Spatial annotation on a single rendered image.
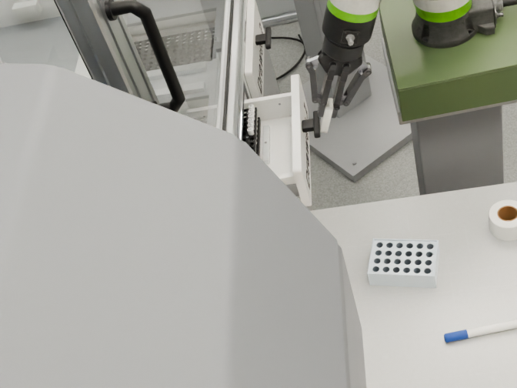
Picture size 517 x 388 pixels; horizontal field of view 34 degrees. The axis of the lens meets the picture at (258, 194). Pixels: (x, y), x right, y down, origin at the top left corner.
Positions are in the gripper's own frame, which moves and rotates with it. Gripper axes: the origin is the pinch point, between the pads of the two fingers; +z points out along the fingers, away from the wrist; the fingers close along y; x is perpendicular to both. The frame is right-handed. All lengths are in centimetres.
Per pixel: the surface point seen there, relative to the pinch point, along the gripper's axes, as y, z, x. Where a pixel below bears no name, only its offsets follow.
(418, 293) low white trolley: 17.8, 11.0, -34.2
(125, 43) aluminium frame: -35, -46, -42
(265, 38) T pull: -11.8, 5.6, 30.5
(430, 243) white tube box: 20.0, 6.5, -25.6
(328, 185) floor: 20, 91, 68
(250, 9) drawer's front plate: -15.6, 5.2, 40.7
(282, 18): 5, 93, 162
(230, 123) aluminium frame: -19.2, -0.1, -5.2
